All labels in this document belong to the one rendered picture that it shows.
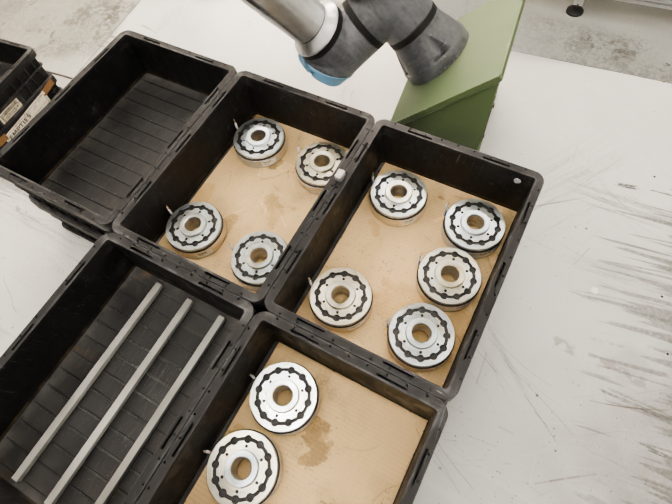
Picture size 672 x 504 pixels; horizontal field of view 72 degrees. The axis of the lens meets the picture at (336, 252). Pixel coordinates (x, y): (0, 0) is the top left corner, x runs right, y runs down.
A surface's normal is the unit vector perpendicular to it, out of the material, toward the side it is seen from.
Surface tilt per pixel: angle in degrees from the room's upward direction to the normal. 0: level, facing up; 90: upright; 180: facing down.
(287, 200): 0
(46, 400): 0
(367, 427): 0
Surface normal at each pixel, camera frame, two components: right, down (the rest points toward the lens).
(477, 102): -0.35, 0.85
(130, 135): -0.07, -0.44
